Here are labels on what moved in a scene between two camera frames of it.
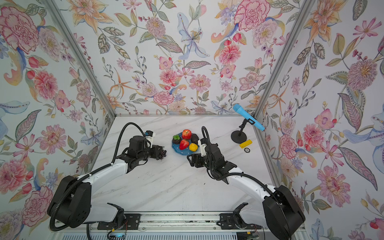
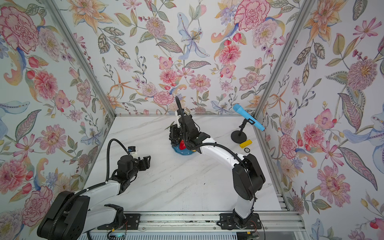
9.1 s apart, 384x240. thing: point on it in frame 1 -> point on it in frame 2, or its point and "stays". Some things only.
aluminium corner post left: (59, 18) stays
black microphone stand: (239, 137) stays
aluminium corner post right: (284, 59) stays
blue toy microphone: (249, 118) stays
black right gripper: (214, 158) -> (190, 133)
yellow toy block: (246, 143) stays
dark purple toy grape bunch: (162, 154) -> (174, 135)
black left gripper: (155, 153) -> (147, 164)
